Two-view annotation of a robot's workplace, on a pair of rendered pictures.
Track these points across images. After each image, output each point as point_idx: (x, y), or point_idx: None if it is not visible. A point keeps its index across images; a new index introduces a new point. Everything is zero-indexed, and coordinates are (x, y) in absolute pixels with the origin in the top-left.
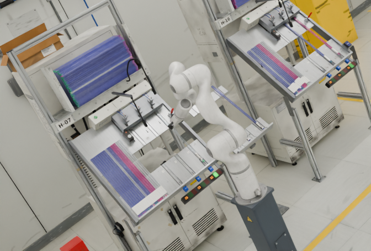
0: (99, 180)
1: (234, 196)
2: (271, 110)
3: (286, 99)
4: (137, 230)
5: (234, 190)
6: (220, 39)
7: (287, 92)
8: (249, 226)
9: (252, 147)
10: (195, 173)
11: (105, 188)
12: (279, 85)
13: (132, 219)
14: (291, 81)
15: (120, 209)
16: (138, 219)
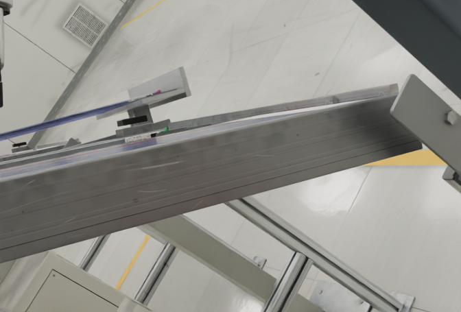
0: (52, 206)
1: (284, 232)
2: (62, 258)
3: (73, 143)
4: (446, 176)
5: (270, 210)
6: None
7: (58, 145)
8: None
9: (169, 119)
10: (206, 116)
11: (139, 207)
12: (30, 151)
13: (390, 118)
14: (38, 149)
15: None
16: (392, 84)
